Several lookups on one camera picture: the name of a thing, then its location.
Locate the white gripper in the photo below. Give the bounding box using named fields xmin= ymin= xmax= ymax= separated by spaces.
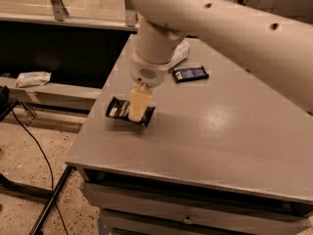
xmin=128 ymin=50 xmax=171 ymax=121

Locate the grey lower shelf beam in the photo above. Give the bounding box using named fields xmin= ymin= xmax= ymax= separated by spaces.
xmin=0 ymin=77 xmax=101 ymax=111

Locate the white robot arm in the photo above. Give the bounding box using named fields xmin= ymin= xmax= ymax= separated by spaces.
xmin=131 ymin=0 xmax=313 ymax=113

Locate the white wipes packet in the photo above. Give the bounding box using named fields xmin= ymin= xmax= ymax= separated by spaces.
xmin=16 ymin=71 xmax=51 ymax=88

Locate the clear plastic water bottle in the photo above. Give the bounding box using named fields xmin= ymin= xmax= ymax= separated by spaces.
xmin=170 ymin=40 xmax=190 ymax=68

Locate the black floor cable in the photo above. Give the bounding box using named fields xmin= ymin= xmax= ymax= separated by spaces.
xmin=11 ymin=109 xmax=70 ymax=235

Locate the black stand leg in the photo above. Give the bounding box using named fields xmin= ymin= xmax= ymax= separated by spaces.
xmin=28 ymin=165 xmax=72 ymax=235

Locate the grey desk drawer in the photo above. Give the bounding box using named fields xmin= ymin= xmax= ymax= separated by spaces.
xmin=81 ymin=182 xmax=312 ymax=235

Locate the grey metal bracket middle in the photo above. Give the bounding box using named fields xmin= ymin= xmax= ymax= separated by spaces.
xmin=124 ymin=0 xmax=138 ymax=27

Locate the blue snack bar wrapper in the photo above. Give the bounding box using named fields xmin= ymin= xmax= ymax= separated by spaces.
xmin=172 ymin=66 xmax=209 ymax=83

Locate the grey metal rail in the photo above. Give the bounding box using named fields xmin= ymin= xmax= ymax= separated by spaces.
xmin=0 ymin=12 xmax=140 ymax=32

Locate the grey metal bracket left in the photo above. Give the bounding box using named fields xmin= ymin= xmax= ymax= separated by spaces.
xmin=50 ymin=0 xmax=69 ymax=22

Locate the black rxbar chocolate bar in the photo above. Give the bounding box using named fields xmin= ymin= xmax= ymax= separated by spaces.
xmin=106 ymin=97 xmax=156 ymax=127

